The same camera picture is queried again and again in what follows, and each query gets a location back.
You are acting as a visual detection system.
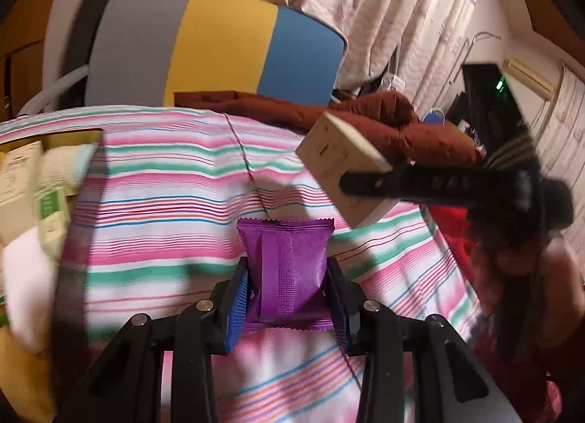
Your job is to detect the red fleece cloth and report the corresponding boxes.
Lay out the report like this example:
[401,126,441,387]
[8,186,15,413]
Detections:
[429,205,476,273]

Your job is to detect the long cream carton box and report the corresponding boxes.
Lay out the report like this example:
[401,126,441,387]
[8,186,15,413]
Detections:
[295,112,399,229]

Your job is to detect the right hand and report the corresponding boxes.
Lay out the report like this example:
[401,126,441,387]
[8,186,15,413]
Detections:
[471,233,584,357]

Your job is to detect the black rolled mat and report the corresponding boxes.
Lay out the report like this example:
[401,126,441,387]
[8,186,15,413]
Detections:
[61,0,124,109]

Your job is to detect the gold metal tray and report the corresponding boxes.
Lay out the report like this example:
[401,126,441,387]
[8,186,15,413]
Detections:
[1,129,103,422]

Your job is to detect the striped pink green tablecloth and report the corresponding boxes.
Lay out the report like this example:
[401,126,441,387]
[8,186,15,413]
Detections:
[0,104,483,423]

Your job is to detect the purple snack packet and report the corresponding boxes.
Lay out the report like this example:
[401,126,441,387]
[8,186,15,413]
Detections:
[237,218,334,332]

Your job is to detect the wall air conditioner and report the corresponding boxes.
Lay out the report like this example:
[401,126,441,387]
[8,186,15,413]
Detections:
[503,58,555,101]

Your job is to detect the grey yellow blue chair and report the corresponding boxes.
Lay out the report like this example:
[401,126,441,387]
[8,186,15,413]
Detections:
[21,0,346,115]

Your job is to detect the cream blue sock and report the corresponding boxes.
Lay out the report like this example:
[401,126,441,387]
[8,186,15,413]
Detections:
[39,143,97,196]

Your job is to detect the cream medicine box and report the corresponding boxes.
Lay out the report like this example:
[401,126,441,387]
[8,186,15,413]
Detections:
[0,141,43,245]

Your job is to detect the black box green light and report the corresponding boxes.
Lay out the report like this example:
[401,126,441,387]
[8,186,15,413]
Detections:
[462,64,527,156]

